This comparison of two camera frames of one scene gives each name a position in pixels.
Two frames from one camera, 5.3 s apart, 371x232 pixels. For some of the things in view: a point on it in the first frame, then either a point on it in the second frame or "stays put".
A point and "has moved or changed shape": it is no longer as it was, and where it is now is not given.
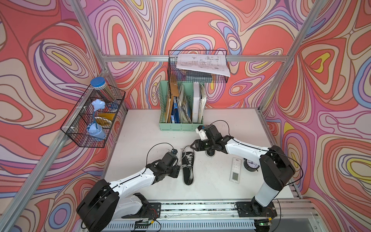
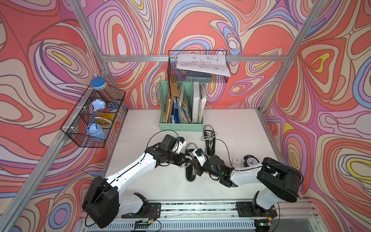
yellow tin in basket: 105,119 stays put
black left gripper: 176,170 → 180,161
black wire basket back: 178,76 stays put
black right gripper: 198,145 → 197,166
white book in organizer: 195,102 stays put
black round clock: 250,166 stays put
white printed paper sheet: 217,64 stays put
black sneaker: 188,165 has moved or changed shape
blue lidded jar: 100,85 stays put
